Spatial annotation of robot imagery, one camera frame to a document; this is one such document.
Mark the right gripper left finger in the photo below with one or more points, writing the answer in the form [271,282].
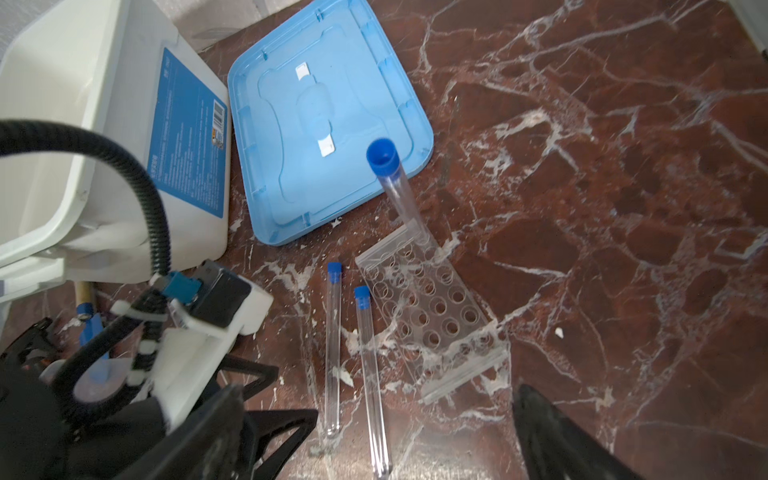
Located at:
[204,446]

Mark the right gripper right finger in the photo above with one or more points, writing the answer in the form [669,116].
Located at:
[555,447]

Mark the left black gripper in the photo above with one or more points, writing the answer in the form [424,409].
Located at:
[37,444]

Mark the clear test tube rack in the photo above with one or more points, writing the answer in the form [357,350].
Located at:
[444,337]

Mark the white plastic storage bin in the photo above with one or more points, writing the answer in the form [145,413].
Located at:
[115,150]

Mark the blue plastic bin lid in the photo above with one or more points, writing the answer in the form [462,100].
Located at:
[308,99]

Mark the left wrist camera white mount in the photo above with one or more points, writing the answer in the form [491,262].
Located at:
[213,307]

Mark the blue garden trowel wooden handle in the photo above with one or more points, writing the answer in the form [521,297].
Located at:
[87,314]

